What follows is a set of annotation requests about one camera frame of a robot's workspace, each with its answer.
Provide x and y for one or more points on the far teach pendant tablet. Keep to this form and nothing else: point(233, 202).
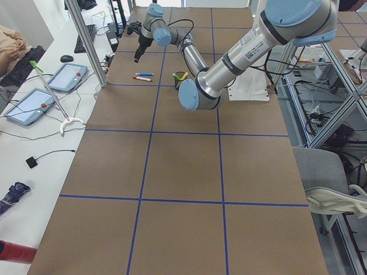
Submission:
point(67, 77)

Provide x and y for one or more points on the grey office chair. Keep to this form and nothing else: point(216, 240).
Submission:
point(325, 184)

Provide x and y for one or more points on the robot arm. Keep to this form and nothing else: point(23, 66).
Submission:
point(302, 22)

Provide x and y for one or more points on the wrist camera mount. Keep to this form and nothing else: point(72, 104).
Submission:
point(134, 27)

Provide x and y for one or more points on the black mesh pen cup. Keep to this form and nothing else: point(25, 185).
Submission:
point(178, 83)

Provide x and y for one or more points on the red cylinder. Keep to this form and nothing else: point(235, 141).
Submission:
point(13, 252)

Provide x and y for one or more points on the black computer mouse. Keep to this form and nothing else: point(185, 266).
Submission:
point(66, 58)

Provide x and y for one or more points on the aluminium frame rack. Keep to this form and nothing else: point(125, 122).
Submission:
point(324, 106)

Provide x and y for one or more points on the red capped white pen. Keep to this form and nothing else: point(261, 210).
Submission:
point(142, 78)

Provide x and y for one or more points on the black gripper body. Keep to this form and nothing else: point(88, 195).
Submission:
point(142, 40)

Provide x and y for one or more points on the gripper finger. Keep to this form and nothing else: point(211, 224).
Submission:
point(141, 53)
point(137, 56)

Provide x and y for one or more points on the aluminium frame column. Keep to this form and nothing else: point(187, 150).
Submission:
point(82, 31)

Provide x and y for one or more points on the folded blue umbrella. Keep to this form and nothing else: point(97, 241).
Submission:
point(15, 192)

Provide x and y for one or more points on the white curved stand foot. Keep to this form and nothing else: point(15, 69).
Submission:
point(68, 121)

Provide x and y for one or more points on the teach pendant tablet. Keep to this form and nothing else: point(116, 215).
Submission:
point(67, 77)
point(31, 107)

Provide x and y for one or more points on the green highlighter pen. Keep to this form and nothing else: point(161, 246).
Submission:
point(176, 77)

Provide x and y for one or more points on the blue pen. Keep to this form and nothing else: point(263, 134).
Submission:
point(144, 74)

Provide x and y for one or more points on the small black square pad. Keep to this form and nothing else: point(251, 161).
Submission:
point(31, 162)

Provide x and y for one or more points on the yellow highlighter pen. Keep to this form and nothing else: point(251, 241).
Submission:
point(184, 76)

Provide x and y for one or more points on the metal rod with green clip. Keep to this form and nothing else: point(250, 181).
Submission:
point(39, 72)

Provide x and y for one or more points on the near teach pendant tablet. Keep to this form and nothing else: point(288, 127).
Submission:
point(31, 107)

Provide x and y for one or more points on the seated person in beige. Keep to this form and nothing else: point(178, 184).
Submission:
point(16, 55)

